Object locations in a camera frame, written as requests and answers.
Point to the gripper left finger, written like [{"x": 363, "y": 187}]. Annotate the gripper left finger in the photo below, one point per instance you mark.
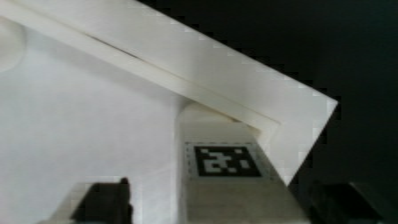
[{"x": 102, "y": 208}]

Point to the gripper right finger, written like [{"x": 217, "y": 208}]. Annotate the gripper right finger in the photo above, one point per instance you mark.
[{"x": 347, "y": 203}]

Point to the white leg with tag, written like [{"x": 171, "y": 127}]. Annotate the white leg with tag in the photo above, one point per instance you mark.
[{"x": 232, "y": 189}]

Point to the white square tabletop part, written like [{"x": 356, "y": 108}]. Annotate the white square tabletop part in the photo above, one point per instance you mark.
[{"x": 105, "y": 67}]

